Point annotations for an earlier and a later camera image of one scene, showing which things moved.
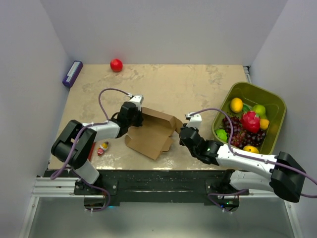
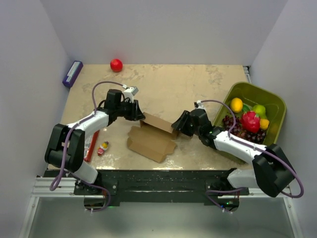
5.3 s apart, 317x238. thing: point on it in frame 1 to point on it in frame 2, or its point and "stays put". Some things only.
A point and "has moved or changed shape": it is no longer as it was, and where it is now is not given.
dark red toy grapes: [240, 138] stays put
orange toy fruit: [236, 104] stays put
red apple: [116, 65] stays put
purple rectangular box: [72, 73] stays put
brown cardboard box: [153, 136] has moved or changed shape
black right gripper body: [181, 143] to [189, 129]
